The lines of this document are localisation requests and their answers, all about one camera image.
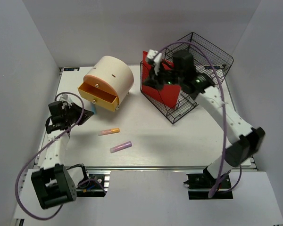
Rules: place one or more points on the red file folder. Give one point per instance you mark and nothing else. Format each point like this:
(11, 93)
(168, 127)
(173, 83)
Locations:
(168, 96)

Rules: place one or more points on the purple tube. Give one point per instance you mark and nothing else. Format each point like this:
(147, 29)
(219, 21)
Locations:
(121, 147)

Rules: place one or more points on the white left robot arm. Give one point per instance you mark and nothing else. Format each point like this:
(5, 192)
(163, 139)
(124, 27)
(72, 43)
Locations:
(54, 183)

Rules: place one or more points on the yellow bottom drawer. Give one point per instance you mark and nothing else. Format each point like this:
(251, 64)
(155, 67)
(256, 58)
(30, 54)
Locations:
(98, 97)

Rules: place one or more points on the black label sticker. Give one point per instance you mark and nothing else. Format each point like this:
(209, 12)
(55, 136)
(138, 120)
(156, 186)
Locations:
(71, 69)

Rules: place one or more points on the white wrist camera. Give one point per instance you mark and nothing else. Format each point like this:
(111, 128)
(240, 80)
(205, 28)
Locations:
(65, 98)
(154, 58)

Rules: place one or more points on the orange capped pink tube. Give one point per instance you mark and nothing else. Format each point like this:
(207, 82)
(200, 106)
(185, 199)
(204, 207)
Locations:
(109, 131)

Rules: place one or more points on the black wire mesh organizer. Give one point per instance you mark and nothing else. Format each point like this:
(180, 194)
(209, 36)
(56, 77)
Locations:
(208, 59)

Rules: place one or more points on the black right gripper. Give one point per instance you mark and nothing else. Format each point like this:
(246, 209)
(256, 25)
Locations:
(153, 81)

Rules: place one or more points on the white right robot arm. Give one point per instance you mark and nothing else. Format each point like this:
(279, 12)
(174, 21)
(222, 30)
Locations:
(245, 140)

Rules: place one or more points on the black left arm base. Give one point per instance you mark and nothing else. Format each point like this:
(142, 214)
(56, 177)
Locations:
(88, 182)

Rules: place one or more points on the cream semicircular drawer box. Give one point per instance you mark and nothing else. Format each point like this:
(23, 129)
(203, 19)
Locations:
(116, 73)

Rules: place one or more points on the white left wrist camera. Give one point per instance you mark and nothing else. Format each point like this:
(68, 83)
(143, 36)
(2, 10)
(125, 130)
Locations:
(65, 98)

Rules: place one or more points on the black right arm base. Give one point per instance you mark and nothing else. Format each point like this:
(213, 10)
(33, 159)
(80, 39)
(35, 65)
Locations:
(198, 188)

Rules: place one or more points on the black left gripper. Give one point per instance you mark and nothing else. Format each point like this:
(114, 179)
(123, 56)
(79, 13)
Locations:
(78, 109)

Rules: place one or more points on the peach top drawer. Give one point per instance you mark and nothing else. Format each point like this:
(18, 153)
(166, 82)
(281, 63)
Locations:
(99, 84)

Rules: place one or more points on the blue tube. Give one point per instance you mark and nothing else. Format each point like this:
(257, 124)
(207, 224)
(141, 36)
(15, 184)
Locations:
(93, 109)

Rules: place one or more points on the aluminium front rail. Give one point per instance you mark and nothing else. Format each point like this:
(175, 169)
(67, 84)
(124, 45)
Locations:
(145, 168)

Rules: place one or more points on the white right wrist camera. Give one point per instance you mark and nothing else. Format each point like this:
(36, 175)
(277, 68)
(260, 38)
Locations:
(154, 58)

